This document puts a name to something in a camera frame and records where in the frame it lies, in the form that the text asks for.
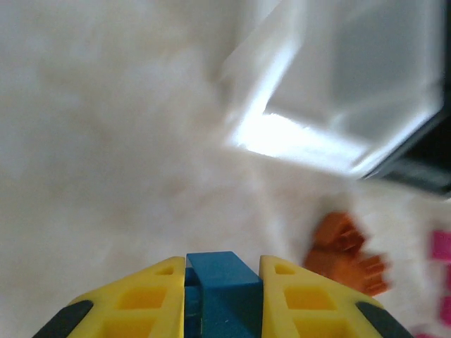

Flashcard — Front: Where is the pink lego brick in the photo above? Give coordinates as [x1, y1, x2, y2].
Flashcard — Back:
[427, 230, 451, 268]
[436, 294, 451, 325]

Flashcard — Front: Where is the orange lego brick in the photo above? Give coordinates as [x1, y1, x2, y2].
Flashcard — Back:
[312, 212, 368, 255]
[304, 251, 393, 296]

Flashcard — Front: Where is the white plastic bin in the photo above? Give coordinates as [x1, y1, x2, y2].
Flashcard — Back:
[218, 0, 447, 179]

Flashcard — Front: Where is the blue lego brick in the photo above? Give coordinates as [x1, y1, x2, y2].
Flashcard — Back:
[183, 251, 264, 338]

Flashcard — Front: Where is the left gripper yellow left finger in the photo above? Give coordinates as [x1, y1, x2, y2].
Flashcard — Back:
[35, 256, 186, 338]

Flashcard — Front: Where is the black plastic bin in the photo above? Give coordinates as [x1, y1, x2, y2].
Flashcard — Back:
[359, 104, 451, 195]

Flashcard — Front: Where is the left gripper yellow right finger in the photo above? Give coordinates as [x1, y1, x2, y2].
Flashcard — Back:
[259, 254, 414, 338]

